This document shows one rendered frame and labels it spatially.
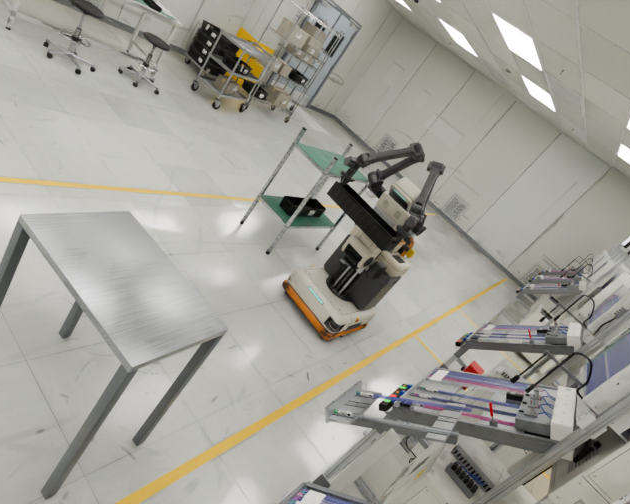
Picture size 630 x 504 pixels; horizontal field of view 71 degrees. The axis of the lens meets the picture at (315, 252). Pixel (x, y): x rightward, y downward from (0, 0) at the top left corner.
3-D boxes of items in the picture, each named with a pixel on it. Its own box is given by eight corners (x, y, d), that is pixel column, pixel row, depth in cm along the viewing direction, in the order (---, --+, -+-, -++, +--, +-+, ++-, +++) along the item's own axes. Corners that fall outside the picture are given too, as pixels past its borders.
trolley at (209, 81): (187, 87, 648) (220, 24, 608) (221, 94, 730) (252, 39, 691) (213, 110, 641) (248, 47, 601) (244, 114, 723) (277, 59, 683)
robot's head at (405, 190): (401, 187, 331) (405, 174, 319) (420, 206, 323) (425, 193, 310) (386, 196, 326) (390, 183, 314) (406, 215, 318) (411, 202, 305)
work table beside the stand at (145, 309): (66, 330, 224) (129, 210, 192) (143, 442, 204) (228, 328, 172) (-39, 358, 185) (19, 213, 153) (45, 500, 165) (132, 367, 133)
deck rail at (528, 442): (392, 418, 213) (392, 405, 213) (393, 416, 215) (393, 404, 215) (560, 458, 176) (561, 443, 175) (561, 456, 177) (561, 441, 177)
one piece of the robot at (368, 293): (328, 274, 415) (384, 206, 382) (366, 317, 393) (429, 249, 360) (308, 276, 387) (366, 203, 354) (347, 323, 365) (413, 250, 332)
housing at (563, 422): (549, 456, 179) (550, 421, 179) (557, 413, 221) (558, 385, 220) (572, 461, 175) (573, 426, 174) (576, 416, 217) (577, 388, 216)
